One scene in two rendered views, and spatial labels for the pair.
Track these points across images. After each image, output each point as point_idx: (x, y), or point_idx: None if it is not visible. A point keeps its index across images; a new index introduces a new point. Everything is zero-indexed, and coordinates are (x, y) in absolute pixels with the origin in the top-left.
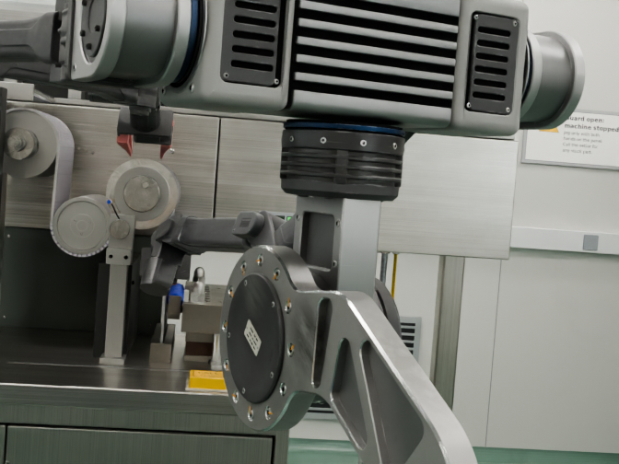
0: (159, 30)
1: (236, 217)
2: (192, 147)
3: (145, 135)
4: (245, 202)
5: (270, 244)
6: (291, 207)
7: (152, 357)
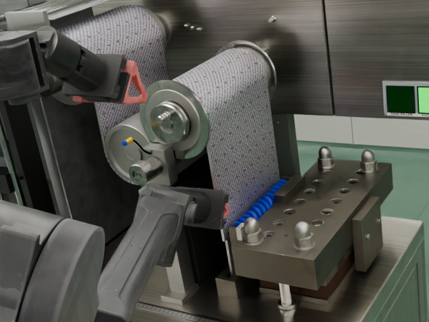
0: None
1: (106, 267)
2: (295, 11)
3: (89, 96)
4: (364, 71)
5: None
6: (422, 74)
7: (219, 292)
